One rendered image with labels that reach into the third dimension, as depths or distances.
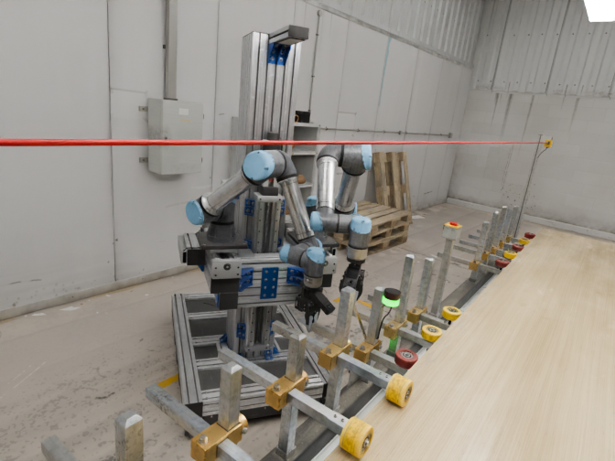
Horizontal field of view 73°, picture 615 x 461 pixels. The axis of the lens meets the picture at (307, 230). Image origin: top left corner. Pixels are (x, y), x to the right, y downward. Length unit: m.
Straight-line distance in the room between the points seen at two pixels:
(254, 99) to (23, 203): 2.00
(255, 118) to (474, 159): 7.80
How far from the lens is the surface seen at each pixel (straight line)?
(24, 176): 3.51
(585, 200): 9.26
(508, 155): 9.45
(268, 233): 2.25
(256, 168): 1.66
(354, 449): 1.12
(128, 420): 0.86
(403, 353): 1.59
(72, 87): 3.57
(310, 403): 1.19
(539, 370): 1.76
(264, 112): 2.18
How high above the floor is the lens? 1.71
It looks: 16 degrees down
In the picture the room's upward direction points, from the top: 6 degrees clockwise
